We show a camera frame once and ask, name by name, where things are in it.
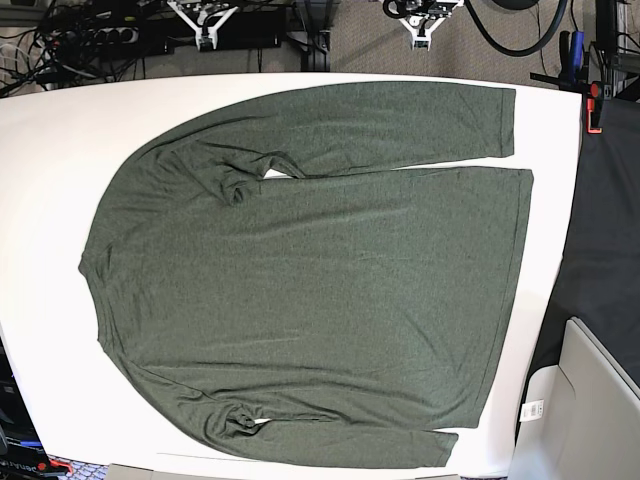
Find grey plastic bin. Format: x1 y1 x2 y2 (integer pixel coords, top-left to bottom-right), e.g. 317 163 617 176
508 317 639 479

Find red clamp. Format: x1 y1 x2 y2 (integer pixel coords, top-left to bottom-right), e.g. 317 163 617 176
586 81 605 134

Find green long-sleeve T-shirt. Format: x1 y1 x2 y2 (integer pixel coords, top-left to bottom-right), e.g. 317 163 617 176
79 82 534 469

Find blue handled tool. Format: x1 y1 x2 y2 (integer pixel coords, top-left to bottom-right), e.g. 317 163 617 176
570 30 584 72

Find black box with red logo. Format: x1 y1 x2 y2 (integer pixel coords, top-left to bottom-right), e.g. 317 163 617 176
1 347 73 479

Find black table leg frame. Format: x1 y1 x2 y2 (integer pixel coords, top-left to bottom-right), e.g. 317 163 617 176
287 0 338 73

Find white barcode label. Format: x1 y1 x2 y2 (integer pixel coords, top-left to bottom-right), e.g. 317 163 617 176
519 400 544 423

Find black power strip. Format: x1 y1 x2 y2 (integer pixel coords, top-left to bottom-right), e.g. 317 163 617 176
55 27 140 47

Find dark grey cloth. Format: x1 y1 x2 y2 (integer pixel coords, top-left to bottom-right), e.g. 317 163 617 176
529 97 640 386

